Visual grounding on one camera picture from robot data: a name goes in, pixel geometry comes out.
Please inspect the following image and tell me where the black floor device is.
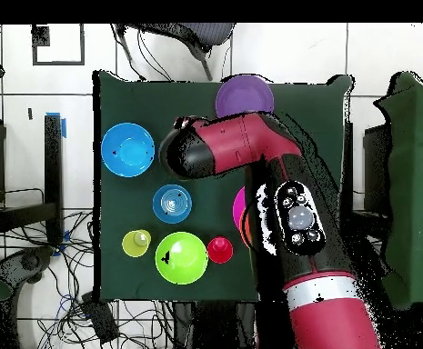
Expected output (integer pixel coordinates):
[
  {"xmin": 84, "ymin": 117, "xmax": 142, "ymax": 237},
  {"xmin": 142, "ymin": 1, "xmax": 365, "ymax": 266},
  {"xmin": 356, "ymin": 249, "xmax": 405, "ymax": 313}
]
[{"xmin": 0, "ymin": 245, "xmax": 55, "ymax": 289}]

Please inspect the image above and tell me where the green plastic bowl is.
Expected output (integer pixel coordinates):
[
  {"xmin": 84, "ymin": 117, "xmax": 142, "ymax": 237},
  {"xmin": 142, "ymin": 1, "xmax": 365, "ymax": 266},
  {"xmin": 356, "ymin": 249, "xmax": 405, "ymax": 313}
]
[{"xmin": 155, "ymin": 231, "xmax": 209, "ymax": 285}]

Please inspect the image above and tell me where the grey office chair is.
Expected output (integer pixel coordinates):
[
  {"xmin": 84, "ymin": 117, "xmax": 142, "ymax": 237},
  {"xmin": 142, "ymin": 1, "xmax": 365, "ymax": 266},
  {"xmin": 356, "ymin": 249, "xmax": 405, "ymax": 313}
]
[{"xmin": 116, "ymin": 23, "xmax": 237, "ymax": 82}]

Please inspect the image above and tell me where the large light blue bowl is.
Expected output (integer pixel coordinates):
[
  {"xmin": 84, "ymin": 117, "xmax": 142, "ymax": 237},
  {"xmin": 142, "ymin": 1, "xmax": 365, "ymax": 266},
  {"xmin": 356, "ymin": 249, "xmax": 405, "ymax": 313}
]
[{"xmin": 100, "ymin": 122, "xmax": 156, "ymax": 179}]

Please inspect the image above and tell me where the small dark blue bowl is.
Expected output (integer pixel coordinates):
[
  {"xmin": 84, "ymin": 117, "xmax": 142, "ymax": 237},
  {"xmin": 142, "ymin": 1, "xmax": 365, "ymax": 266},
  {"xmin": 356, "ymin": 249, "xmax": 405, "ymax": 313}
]
[{"xmin": 151, "ymin": 184, "xmax": 193, "ymax": 224}]

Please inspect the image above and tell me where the translucent yellow-green plastic cup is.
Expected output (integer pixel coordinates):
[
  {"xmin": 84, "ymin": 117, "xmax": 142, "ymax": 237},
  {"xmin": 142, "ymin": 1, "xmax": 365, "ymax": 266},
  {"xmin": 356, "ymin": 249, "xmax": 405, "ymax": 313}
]
[{"xmin": 121, "ymin": 228, "xmax": 153, "ymax": 259}]

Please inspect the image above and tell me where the pink plastic bowl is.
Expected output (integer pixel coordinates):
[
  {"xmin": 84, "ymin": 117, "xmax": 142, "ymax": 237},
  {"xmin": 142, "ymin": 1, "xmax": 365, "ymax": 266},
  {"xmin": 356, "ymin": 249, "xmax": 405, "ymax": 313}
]
[{"xmin": 232, "ymin": 185, "xmax": 247, "ymax": 230}]

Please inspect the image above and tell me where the black metal frame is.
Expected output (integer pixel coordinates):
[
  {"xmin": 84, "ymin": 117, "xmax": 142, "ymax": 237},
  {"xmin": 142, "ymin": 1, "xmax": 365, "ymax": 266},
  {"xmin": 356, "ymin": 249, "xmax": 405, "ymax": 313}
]
[
  {"xmin": 343, "ymin": 122, "xmax": 391, "ymax": 241},
  {"xmin": 0, "ymin": 114, "xmax": 65, "ymax": 248}
]

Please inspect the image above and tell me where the purple plastic bowl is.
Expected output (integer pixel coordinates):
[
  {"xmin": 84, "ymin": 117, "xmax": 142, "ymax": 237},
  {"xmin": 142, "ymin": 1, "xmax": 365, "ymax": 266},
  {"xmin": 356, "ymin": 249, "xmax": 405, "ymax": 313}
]
[{"xmin": 215, "ymin": 74, "xmax": 276, "ymax": 119}]

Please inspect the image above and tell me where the red plastic cup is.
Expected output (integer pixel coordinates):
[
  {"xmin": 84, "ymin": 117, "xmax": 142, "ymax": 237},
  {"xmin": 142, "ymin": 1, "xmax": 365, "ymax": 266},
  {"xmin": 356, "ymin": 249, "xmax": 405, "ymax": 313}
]
[{"xmin": 206, "ymin": 236, "xmax": 235, "ymax": 264}]

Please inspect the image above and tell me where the black power strip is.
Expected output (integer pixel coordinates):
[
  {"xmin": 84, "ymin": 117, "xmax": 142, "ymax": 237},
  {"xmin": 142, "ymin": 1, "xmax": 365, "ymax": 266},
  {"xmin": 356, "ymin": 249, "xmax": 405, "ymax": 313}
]
[{"xmin": 80, "ymin": 290, "xmax": 120, "ymax": 344}]

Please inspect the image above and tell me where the dark green table cloth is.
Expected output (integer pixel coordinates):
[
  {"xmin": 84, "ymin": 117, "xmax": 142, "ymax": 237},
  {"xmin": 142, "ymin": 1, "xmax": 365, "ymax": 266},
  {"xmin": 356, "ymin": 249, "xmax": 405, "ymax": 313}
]
[{"xmin": 92, "ymin": 69, "xmax": 354, "ymax": 305}]

